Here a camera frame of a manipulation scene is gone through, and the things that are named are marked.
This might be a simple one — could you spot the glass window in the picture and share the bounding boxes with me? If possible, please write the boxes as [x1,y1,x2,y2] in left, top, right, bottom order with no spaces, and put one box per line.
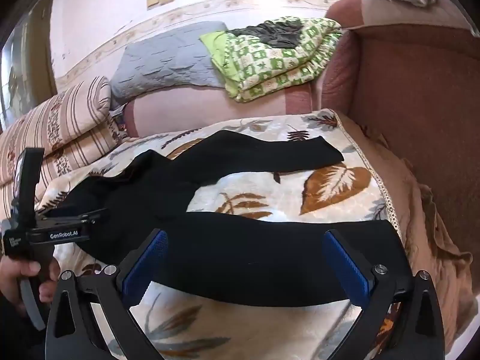
[0,22,31,130]

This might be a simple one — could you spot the wooden door frame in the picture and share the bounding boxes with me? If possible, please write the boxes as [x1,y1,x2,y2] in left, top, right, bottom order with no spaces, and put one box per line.
[27,0,59,96]

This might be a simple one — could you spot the striped folded quilt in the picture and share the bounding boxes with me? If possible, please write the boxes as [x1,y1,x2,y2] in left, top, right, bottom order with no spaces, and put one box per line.
[0,76,126,216]

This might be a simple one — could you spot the grey quilted blanket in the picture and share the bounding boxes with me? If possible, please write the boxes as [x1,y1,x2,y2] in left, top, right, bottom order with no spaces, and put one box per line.
[110,21,230,103]

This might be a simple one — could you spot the pink brown sofa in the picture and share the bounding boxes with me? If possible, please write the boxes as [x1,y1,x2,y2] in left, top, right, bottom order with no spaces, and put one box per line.
[123,0,480,241]

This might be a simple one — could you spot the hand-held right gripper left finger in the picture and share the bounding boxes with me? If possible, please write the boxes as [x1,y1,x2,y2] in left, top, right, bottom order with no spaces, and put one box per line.
[45,228,169,360]

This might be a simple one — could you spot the leaf printed blanket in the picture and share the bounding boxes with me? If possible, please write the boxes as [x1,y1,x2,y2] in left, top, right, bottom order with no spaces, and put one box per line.
[35,109,407,360]

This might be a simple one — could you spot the green patterned folded blanket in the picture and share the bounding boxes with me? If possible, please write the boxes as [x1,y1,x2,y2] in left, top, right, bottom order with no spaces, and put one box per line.
[199,16,344,103]

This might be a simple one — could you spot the black pants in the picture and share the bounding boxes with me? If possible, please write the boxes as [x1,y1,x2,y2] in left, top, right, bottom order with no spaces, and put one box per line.
[47,132,415,307]

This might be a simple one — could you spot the brown sofa cover cloth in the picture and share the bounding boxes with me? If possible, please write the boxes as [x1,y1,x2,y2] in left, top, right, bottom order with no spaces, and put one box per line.
[335,112,478,347]

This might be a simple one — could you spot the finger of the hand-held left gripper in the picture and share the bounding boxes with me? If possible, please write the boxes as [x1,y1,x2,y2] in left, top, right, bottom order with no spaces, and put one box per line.
[37,208,110,227]

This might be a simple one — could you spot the dark crumpled cloth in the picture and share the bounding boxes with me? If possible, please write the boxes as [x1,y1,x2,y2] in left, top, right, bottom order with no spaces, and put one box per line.
[229,20,313,50]

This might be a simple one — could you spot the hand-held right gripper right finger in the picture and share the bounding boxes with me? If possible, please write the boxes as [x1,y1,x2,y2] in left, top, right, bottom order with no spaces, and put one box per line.
[323,229,445,360]

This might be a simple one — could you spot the person's left hand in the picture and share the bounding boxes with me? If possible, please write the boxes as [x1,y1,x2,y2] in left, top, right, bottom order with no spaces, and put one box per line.
[0,256,61,305]

